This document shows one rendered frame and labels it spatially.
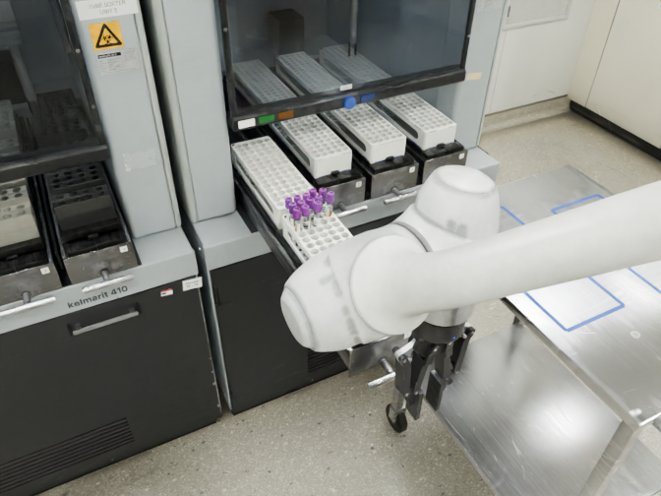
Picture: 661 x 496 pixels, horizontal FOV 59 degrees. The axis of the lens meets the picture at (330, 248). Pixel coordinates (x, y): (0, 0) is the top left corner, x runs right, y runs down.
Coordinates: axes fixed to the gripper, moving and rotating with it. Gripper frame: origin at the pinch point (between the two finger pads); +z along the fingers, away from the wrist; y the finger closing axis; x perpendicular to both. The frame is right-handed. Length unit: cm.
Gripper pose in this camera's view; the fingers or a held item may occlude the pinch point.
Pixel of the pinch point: (424, 396)
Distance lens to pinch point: 96.9
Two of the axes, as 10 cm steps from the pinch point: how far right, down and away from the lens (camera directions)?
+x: 4.5, 5.7, -6.9
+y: -8.9, 2.8, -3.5
